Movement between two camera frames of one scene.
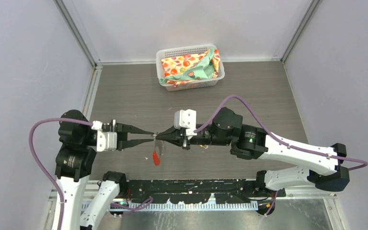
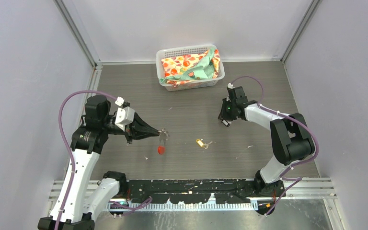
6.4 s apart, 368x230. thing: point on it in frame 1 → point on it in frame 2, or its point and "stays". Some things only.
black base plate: (233, 191) stays
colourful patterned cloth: (189, 67) stays
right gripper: (172, 135) → (224, 115)
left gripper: (122, 136) → (139, 130)
